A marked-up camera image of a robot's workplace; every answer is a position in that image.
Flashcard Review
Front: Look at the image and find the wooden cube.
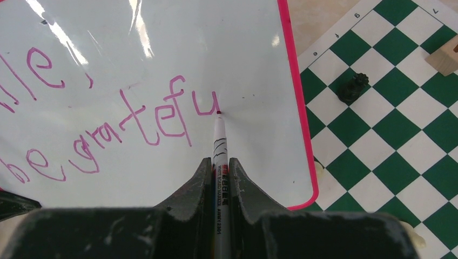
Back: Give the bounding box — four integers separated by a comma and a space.
426, 36, 457, 76

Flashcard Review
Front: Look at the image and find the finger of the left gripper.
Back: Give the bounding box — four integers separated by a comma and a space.
1, 191, 42, 221

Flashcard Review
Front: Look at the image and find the white chess piece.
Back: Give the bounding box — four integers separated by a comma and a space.
314, 161, 324, 180
399, 221, 427, 250

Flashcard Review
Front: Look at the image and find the black chess piece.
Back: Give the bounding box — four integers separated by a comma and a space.
337, 73, 369, 105

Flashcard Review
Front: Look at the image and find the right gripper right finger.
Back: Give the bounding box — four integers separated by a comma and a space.
229, 158, 288, 258

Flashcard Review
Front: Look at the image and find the pink framed whiteboard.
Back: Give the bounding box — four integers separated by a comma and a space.
1, 1, 319, 210

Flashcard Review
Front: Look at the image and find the green white chessboard mat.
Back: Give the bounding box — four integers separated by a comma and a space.
299, 1, 457, 258

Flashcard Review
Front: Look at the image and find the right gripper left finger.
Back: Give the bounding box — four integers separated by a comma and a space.
153, 158, 213, 258

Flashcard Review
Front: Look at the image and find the magenta whiteboard marker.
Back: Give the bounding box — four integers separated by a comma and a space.
212, 111, 232, 258

